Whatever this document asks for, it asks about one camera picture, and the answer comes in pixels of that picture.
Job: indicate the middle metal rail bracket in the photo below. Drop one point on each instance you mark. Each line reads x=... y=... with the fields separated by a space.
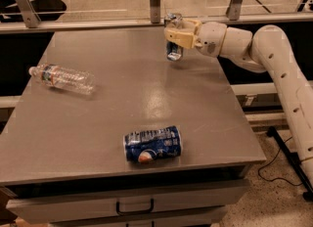
x=155 y=11

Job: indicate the grey drawer with black handle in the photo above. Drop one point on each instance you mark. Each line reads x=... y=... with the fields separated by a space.
x=130 y=201

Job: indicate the left metal rail bracket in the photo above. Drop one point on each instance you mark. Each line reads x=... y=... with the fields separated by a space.
x=30 y=18

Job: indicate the horizontal metal rail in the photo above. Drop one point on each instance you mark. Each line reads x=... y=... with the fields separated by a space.
x=13 y=28

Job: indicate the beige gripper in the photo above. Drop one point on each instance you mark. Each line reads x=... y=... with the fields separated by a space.
x=211 y=38

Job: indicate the silver redbull can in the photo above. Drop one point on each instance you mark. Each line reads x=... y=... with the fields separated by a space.
x=173 y=50

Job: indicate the clear plastic water bottle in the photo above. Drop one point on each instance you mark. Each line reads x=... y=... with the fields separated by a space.
x=68 y=79

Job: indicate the black stand leg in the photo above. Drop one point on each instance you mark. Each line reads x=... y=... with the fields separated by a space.
x=294 y=161

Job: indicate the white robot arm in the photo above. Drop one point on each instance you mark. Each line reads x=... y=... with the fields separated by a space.
x=266 y=50

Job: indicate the crushed blue pepsi can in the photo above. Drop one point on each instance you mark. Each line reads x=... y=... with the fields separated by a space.
x=148 y=145

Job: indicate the lower grey drawer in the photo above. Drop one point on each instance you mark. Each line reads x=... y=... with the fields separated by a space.
x=173 y=218

